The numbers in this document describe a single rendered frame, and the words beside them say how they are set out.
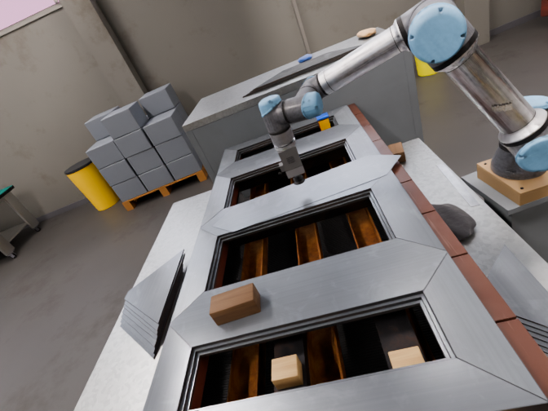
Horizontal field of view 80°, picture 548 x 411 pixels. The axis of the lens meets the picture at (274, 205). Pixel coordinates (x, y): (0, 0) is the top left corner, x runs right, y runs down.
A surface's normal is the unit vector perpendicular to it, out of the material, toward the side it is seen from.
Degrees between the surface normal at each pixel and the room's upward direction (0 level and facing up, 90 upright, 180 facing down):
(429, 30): 86
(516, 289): 0
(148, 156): 90
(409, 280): 0
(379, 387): 0
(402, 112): 90
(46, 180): 90
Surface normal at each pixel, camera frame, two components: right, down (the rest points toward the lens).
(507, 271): -0.36, -0.79
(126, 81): 0.11, 0.50
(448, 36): -0.38, 0.55
